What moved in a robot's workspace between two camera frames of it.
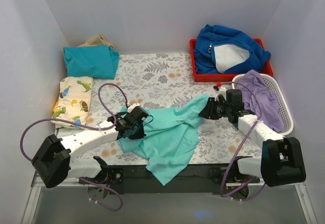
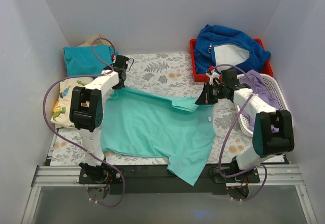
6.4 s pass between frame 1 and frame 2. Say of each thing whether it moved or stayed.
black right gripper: moved
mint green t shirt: moved
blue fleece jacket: stayed
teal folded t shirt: stayed
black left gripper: moved
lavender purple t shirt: stayed
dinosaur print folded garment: stayed
